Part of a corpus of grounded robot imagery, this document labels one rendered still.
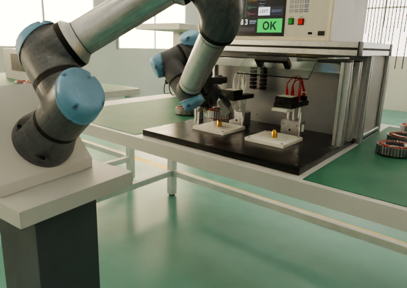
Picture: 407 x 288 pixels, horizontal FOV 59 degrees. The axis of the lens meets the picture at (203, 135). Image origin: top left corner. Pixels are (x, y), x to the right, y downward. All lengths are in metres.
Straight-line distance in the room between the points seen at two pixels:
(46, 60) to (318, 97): 1.00
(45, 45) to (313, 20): 0.88
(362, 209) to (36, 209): 0.74
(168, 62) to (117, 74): 5.54
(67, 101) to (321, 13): 0.90
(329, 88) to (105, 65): 5.40
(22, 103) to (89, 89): 0.26
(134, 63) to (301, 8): 5.74
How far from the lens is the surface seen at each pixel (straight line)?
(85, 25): 0.90
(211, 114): 1.37
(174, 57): 1.21
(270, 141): 1.24
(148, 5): 0.90
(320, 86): 1.47
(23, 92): 1.09
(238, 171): 1.08
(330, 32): 1.34
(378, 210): 0.95
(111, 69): 6.63
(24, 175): 0.95
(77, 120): 0.85
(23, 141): 0.95
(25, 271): 1.08
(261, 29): 1.45
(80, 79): 0.86
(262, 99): 1.59
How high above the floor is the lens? 1.09
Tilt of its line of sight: 14 degrees down
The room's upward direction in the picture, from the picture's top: 2 degrees clockwise
